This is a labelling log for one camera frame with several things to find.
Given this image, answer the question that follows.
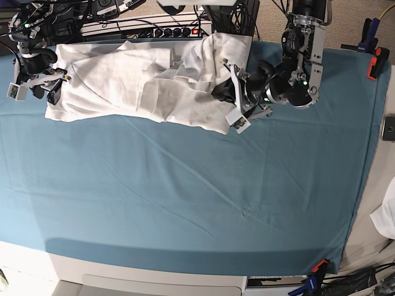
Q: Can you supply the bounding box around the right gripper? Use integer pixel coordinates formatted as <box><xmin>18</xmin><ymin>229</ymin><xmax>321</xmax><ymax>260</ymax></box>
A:
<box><xmin>14</xmin><ymin>52</ymin><xmax>72</xmax><ymax>105</ymax></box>

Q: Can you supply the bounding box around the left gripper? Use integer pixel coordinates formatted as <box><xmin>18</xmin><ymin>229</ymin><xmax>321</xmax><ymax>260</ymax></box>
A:
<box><xmin>211</xmin><ymin>59</ymin><xmax>273</xmax><ymax>120</ymax></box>

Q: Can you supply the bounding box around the white T-shirt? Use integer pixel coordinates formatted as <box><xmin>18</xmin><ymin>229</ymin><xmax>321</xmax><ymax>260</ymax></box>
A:
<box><xmin>45</xmin><ymin>33</ymin><xmax>252</xmax><ymax>134</ymax></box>

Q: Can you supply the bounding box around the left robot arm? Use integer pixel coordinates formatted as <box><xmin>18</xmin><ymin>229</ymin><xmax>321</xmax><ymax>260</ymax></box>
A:
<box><xmin>212</xmin><ymin>1</ymin><xmax>332</xmax><ymax>125</ymax></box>

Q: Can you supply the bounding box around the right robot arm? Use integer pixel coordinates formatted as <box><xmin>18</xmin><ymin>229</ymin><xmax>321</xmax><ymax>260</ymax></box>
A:
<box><xmin>7</xmin><ymin>1</ymin><xmax>71</xmax><ymax>105</ymax></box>

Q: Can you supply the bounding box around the black power strip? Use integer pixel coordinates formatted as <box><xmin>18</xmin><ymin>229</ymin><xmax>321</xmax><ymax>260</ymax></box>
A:
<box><xmin>129</xmin><ymin>27</ymin><xmax>209</xmax><ymax>39</ymax></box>

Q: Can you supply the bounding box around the teal table cloth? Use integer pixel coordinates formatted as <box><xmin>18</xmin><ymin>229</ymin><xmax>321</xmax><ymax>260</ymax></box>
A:
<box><xmin>1</xmin><ymin>49</ymin><xmax>392</xmax><ymax>276</ymax></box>

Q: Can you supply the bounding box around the blue black clamp top right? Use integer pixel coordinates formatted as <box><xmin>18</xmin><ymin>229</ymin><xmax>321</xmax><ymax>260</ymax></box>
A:
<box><xmin>341</xmin><ymin>18</ymin><xmax>380</xmax><ymax>54</ymax></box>

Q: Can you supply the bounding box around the blue black clamp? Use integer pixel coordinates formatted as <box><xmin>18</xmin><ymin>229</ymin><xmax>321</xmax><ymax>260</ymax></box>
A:
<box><xmin>288</xmin><ymin>271</ymin><xmax>325</xmax><ymax>296</ymax></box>
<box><xmin>341</xmin><ymin>18</ymin><xmax>380</xmax><ymax>54</ymax></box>

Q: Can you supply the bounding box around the orange black clamp top right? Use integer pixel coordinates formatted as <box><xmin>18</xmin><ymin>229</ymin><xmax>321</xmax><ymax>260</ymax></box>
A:
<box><xmin>367</xmin><ymin>47</ymin><xmax>390</xmax><ymax>81</ymax></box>

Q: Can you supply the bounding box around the orange black clamp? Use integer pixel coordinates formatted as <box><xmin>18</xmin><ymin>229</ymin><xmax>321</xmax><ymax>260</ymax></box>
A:
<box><xmin>367</xmin><ymin>47</ymin><xmax>390</xmax><ymax>81</ymax></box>
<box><xmin>312</xmin><ymin>259</ymin><xmax>330</xmax><ymax>273</ymax></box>

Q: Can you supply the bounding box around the silver device at right edge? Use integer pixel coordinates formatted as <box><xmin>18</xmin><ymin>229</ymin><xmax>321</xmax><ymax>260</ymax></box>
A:
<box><xmin>381</xmin><ymin>114</ymin><xmax>395</xmax><ymax>142</ymax></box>

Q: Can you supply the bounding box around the orange black clamp bottom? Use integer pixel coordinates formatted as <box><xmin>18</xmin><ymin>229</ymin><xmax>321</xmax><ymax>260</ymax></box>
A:
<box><xmin>312</xmin><ymin>259</ymin><xmax>330</xmax><ymax>273</ymax></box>

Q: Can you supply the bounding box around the white cloth at right edge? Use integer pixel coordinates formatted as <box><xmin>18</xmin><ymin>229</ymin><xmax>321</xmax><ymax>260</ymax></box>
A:
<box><xmin>370</xmin><ymin>192</ymin><xmax>394</xmax><ymax>240</ymax></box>

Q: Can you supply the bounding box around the blue black clamp bottom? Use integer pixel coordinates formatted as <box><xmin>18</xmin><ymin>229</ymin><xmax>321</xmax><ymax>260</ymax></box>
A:
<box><xmin>288</xmin><ymin>271</ymin><xmax>325</xmax><ymax>296</ymax></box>

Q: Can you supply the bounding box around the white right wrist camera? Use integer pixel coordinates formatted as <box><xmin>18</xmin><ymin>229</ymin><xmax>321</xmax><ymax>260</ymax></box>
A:
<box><xmin>7</xmin><ymin>83</ymin><xmax>27</xmax><ymax>102</ymax></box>

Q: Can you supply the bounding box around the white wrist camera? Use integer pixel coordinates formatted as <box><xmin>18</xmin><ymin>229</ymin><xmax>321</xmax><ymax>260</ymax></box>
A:
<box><xmin>7</xmin><ymin>83</ymin><xmax>27</xmax><ymax>102</ymax></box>
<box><xmin>225</xmin><ymin>109</ymin><xmax>251</xmax><ymax>134</ymax></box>

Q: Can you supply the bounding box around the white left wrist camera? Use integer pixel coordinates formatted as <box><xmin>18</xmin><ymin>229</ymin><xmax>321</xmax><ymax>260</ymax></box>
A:
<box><xmin>225</xmin><ymin>109</ymin><xmax>251</xmax><ymax>134</ymax></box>

